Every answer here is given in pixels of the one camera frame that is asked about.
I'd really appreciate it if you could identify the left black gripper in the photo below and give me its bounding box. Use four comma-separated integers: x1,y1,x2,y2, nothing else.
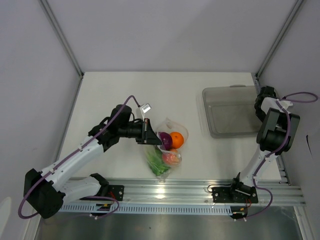
118,118,162,145

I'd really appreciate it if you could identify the purple red onion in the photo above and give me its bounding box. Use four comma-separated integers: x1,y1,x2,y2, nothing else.
158,132,172,151

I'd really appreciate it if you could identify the green lettuce leaf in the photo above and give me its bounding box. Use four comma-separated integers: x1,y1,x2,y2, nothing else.
145,146,171,177

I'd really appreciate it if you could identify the clear zip top bag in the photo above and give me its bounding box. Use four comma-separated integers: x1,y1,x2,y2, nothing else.
143,118,189,181

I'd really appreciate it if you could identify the orange fruit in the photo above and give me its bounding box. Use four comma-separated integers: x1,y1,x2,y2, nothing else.
170,131,185,149

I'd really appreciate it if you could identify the peach fruit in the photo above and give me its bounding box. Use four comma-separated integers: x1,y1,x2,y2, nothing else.
162,148,181,166

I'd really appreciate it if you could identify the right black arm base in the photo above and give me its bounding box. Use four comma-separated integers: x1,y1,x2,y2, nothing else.
207,185,259,204

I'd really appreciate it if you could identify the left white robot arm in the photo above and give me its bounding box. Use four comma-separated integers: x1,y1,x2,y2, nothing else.
22,104,162,219

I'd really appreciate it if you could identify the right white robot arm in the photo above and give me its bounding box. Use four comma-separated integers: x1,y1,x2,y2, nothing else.
228,86,301,202

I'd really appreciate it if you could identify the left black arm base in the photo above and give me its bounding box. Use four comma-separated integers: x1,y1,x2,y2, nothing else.
80,185,125,202

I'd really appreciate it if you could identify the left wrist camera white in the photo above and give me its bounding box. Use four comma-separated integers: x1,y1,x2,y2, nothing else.
136,103,152,119

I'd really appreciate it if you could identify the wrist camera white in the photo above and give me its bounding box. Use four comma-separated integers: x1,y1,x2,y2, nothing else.
136,103,152,119
276,99,294,111

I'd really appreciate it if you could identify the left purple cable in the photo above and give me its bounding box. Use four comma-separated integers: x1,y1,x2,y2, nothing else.
17,94,140,221

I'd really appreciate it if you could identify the grey slotted cable duct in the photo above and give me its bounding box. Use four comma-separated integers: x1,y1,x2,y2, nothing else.
59,202,232,216

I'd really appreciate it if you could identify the aluminium mounting rail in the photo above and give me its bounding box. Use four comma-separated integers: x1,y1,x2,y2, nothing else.
107,178,306,207

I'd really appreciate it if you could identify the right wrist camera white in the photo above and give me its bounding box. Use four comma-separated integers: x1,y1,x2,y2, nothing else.
276,99,294,111

